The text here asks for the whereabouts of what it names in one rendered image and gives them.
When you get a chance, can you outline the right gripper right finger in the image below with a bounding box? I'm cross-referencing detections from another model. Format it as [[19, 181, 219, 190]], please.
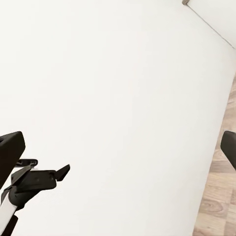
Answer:
[[220, 131, 236, 170]]

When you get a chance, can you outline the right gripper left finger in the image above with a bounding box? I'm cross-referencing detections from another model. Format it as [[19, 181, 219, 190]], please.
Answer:
[[0, 131, 26, 190]]

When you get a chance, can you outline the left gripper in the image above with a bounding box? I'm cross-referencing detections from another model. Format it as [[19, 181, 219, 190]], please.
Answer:
[[11, 164, 70, 201]]

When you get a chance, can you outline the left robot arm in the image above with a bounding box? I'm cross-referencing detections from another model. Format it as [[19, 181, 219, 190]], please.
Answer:
[[0, 158, 70, 236]]

